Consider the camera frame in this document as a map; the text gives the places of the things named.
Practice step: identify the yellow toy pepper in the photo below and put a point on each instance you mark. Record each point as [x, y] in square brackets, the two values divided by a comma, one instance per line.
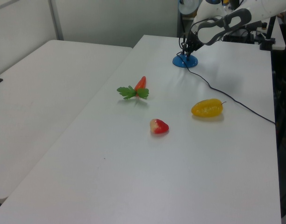
[205, 108]

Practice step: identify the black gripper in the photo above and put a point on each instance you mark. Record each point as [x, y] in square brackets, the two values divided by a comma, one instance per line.
[194, 41]

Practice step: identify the red toy strawberry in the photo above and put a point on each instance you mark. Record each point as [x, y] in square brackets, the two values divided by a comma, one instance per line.
[160, 127]

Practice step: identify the orange toy carrot green leaves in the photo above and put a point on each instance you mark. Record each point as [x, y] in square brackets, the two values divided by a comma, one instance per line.
[141, 84]

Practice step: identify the black equipment box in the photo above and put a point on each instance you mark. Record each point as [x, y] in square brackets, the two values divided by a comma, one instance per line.
[238, 37]

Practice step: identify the blue desk lamp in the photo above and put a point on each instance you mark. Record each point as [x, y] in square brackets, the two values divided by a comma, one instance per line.
[180, 61]

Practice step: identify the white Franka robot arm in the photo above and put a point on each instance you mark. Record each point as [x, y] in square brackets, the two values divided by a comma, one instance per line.
[261, 9]

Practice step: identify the black clamp pole stand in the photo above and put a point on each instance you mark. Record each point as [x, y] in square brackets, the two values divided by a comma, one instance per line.
[267, 44]

